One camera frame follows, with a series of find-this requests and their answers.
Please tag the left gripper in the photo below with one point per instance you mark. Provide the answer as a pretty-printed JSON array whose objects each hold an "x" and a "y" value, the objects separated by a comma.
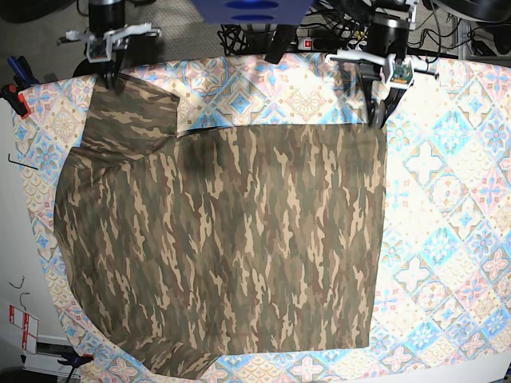
[{"x": 391, "y": 71}]

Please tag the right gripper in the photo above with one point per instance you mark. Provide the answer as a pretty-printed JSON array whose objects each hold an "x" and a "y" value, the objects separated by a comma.
[{"x": 112, "y": 38}]

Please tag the camouflage T-shirt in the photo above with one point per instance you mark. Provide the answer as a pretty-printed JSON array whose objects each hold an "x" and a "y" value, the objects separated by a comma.
[{"x": 184, "y": 247}]

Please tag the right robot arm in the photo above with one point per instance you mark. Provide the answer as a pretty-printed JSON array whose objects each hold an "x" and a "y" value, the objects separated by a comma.
[{"x": 103, "y": 16}]

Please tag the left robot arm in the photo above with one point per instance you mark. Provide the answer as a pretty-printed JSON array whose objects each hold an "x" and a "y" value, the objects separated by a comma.
[{"x": 389, "y": 25}]

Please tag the white power strip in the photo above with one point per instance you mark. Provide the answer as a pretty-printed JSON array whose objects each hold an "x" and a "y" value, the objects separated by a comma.
[{"x": 325, "y": 45}]

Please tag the red black clamp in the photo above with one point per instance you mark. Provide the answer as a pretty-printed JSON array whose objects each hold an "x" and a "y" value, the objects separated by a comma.
[{"x": 23, "y": 79}]

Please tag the red white label card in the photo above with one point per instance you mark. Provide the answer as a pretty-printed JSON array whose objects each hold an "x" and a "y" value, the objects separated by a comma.
[{"x": 23, "y": 329}]

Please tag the black blue clamp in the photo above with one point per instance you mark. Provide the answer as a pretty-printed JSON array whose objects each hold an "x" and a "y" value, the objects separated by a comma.
[{"x": 74, "y": 361}]

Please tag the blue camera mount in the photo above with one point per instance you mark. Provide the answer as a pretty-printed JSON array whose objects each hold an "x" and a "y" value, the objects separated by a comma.
[{"x": 287, "y": 12}]

